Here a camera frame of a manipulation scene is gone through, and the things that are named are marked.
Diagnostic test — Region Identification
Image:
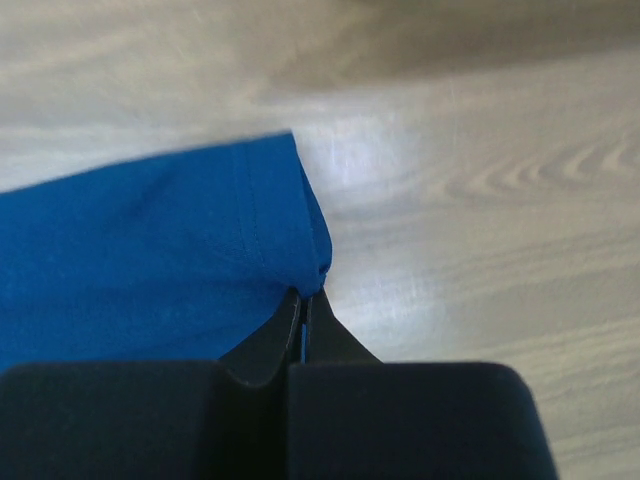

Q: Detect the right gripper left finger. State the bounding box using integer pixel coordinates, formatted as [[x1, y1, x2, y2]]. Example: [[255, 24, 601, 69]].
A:
[[219, 289, 302, 387]]

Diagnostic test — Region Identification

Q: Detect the blue t-shirt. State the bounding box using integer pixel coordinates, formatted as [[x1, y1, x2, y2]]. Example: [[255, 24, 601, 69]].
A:
[[1, 133, 332, 368]]

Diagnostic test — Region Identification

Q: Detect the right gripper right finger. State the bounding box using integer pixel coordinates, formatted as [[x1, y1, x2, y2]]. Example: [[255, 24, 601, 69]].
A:
[[303, 290, 381, 364]]

